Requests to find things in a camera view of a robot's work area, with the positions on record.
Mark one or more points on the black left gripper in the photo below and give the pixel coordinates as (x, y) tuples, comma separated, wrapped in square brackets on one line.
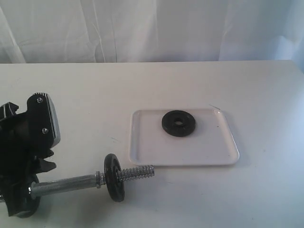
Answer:
[(19, 161)]

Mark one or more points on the chrome threaded dumbbell bar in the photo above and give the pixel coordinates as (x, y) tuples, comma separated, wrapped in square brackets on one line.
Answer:
[(89, 181)]

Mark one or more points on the black weight plate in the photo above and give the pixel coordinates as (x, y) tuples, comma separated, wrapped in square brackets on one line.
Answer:
[(29, 203), (115, 186), (178, 123)]

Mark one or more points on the white backdrop curtain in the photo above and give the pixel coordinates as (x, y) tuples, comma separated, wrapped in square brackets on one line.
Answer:
[(64, 31)]

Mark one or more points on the white plastic tray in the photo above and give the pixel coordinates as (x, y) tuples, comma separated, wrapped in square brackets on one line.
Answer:
[(210, 144)]

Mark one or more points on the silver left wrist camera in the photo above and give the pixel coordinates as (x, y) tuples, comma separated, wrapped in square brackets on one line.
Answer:
[(42, 121)]

